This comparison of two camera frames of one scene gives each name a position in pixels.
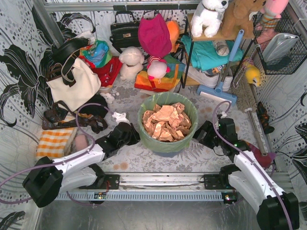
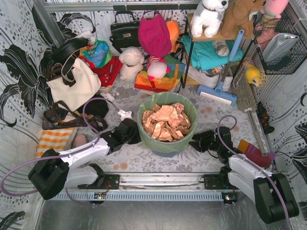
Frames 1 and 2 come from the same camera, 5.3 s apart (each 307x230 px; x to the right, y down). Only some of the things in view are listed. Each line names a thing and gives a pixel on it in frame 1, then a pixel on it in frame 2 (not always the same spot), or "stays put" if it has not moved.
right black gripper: x=204 y=134 → x=205 y=139
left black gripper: x=131 y=135 stays put
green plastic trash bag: x=167 y=98 stays put
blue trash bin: x=171 y=154 stays put
